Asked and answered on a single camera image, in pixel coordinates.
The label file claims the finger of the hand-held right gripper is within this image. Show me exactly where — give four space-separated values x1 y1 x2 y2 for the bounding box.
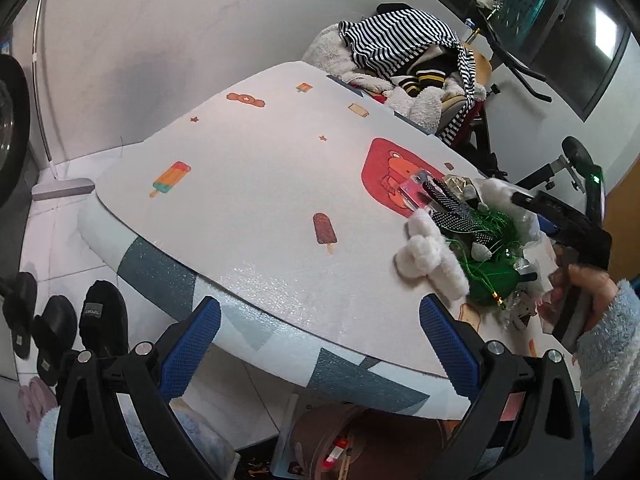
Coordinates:
511 190 556 217

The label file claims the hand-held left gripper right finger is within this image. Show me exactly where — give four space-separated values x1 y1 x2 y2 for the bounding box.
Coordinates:
419 294 586 480

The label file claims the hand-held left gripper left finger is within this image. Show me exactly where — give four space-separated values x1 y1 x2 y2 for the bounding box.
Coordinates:
52 296 222 480

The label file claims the white fluffy tuft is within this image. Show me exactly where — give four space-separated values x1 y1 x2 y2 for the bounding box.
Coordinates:
480 178 542 241

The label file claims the green tinsel bundle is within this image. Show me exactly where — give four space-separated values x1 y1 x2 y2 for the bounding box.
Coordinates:
444 200 532 309

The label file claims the white plush flower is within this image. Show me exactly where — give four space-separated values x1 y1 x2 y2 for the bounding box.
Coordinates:
392 207 471 302

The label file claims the brown round bin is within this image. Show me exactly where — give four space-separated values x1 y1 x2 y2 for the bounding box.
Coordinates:
289 402 451 480

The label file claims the person's right forearm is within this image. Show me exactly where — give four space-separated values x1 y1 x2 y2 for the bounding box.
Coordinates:
572 280 640 480

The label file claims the person's right hand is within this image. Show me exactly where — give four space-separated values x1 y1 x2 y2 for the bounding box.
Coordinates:
540 265 619 333

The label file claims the wooden door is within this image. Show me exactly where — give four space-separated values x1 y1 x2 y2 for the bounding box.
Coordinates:
600 154 640 282

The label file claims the black exercise bike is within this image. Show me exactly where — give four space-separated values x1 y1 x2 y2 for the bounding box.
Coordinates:
467 0 606 211

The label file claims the clear crumpled wrapper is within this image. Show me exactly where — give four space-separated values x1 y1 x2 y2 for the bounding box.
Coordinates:
509 257 557 332

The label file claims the green gold foil wrapper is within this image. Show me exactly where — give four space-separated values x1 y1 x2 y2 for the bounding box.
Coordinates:
445 174 482 197

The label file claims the black polka dot strip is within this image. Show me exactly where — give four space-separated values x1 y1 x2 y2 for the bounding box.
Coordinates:
422 177 494 247

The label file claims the black slipper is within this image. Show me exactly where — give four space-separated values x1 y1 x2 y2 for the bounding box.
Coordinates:
77 280 132 362
0 272 39 359
32 296 79 387

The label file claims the tan wooden chair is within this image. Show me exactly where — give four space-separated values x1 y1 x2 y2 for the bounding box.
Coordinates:
460 42 495 87

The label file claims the black yellow striped garment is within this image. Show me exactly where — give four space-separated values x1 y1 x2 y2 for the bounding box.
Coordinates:
390 55 461 97

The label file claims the pink slipper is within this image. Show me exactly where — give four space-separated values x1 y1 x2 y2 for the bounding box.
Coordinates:
17 376 59 434

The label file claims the dark window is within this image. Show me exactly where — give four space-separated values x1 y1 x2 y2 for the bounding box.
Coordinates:
477 0 632 121

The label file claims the grey flat bar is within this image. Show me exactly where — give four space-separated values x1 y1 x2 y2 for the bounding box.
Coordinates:
32 178 96 202

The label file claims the black white striped shirt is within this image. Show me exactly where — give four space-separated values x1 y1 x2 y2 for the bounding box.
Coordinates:
339 9 478 146

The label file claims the pile of fluffy clothes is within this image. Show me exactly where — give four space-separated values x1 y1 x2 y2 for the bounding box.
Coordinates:
302 24 488 131

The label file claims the black wheel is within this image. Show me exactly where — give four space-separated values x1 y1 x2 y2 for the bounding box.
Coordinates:
0 55 32 207

